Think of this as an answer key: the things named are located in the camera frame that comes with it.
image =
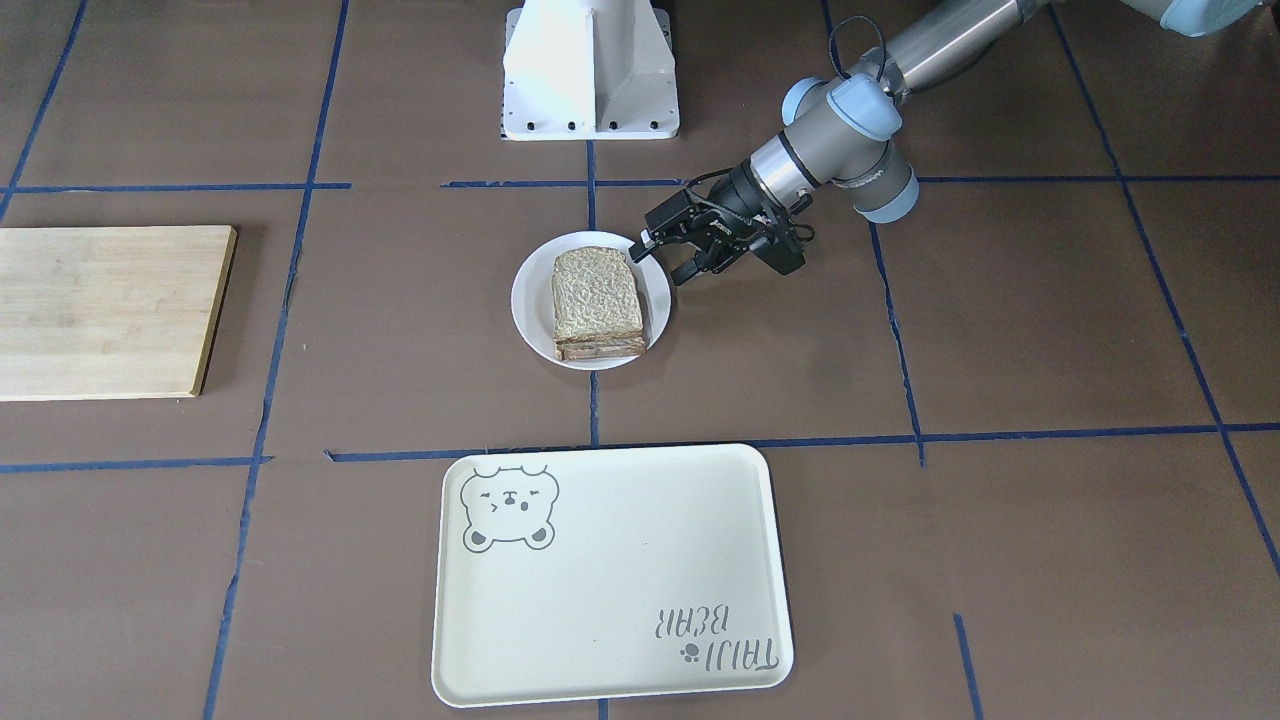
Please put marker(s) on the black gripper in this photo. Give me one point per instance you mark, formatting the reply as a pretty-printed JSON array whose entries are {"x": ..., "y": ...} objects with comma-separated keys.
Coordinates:
[{"x": 741, "y": 193}]

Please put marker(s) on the bread slice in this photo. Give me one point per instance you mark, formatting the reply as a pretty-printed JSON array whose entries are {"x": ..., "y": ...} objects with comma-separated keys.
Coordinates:
[
  {"x": 594, "y": 296},
  {"x": 600, "y": 346}
]

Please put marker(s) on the white round plate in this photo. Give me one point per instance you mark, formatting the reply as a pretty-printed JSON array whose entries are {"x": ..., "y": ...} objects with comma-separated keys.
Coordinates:
[{"x": 532, "y": 305}]

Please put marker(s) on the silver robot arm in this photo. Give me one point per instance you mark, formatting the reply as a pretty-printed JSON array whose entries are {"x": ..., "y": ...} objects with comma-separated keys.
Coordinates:
[{"x": 838, "y": 131}]

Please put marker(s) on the cream bear serving tray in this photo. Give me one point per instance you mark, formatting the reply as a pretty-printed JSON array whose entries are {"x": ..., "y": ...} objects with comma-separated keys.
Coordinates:
[{"x": 608, "y": 573}]

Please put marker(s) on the bamboo cutting board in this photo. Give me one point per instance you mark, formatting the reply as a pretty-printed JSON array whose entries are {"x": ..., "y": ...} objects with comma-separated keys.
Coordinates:
[{"x": 89, "y": 313}]

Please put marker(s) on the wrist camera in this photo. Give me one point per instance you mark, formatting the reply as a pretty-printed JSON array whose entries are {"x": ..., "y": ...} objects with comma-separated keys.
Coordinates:
[{"x": 780, "y": 242}]

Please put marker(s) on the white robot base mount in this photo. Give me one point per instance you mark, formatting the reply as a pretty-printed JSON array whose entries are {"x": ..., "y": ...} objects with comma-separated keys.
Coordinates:
[{"x": 589, "y": 71}]

